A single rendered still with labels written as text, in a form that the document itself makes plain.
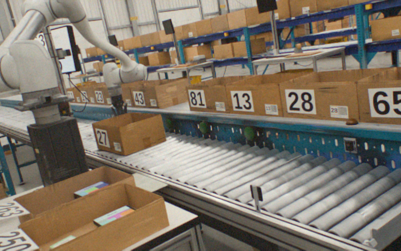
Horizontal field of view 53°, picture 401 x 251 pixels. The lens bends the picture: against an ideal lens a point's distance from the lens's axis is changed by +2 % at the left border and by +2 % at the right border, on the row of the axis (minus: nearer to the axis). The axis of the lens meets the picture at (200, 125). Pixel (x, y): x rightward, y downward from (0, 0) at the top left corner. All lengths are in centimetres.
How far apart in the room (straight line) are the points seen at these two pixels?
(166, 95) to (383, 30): 427
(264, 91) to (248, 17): 657
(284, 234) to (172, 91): 184
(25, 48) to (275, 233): 124
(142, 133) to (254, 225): 119
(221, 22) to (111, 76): 666
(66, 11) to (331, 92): 146
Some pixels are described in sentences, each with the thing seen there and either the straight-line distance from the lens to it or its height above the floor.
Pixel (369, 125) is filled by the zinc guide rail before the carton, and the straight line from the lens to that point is 161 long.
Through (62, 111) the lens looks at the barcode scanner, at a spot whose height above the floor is 103.
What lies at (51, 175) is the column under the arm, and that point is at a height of 86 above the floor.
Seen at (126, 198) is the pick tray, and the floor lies 79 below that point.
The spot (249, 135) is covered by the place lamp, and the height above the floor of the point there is 81.
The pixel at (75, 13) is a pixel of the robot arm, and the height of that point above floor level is 157.
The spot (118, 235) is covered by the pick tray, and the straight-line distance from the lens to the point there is 124.
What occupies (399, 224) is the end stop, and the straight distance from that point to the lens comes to 122.
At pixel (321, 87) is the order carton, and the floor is 103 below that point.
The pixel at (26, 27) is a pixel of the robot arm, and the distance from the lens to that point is 223.
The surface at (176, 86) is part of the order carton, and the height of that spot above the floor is 101.
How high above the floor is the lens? 132
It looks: 12 degrees down
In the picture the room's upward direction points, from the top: 11 degrees counter-clockwise
